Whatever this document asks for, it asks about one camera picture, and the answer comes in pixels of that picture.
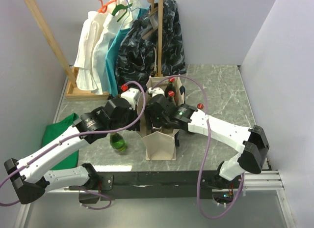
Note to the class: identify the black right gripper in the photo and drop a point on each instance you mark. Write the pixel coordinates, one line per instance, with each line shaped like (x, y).
(148, 113)

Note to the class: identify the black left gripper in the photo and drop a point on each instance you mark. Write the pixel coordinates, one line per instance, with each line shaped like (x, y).
(134, 115)

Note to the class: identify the cola bottle front red cap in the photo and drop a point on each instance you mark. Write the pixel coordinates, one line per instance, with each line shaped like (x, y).
(171, 97)

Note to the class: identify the green bottle front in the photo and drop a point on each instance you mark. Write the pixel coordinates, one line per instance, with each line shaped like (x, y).
(117, 142)

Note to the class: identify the dark cola bottle red cap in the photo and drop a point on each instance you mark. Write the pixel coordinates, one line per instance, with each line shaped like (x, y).
(171, 86)

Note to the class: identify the beige canvas tote bag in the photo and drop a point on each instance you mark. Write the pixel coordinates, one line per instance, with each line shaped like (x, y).
(160, 142)

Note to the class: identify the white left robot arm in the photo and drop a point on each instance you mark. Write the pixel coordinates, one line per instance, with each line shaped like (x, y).
(34, 175)

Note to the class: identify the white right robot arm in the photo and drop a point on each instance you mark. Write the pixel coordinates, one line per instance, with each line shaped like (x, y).
(251, 144)

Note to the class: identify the wooden clothes rack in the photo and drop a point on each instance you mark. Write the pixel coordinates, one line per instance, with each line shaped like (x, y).
(72, 93)

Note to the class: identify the dark patterned shirt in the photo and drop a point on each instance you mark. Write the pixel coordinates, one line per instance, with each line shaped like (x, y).
(136, 57)

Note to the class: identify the teal shirt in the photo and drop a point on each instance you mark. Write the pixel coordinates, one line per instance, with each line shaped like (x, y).
(109, 78)

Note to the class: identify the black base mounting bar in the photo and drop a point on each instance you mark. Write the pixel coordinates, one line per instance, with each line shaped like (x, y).
(157, 184)

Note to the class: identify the white ruffled shirt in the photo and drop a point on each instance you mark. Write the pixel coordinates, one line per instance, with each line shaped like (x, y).
(90, 34)

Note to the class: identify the wooden hanger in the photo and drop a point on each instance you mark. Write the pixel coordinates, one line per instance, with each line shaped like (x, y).
(153, 20)

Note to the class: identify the pale white blouse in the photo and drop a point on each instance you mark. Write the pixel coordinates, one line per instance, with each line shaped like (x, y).
(101, 48)

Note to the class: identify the orange hanger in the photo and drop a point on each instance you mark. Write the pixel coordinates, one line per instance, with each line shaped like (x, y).
(104, 6)

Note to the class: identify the green hanger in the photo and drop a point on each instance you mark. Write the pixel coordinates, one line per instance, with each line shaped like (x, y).
(119, 10)

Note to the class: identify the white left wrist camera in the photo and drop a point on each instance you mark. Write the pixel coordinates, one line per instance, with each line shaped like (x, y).
(131, 95)

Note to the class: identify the blue wire hanger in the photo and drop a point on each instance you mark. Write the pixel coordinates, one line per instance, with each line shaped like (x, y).
(133, 6)

